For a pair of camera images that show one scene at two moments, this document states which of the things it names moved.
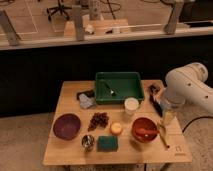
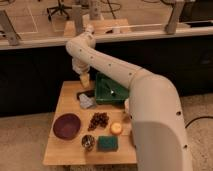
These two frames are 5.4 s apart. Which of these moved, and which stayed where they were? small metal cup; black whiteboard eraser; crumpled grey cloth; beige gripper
Moved: beige gripper
Stayed: crumpled grey cloth; black whiteboard eraser; small metal cup
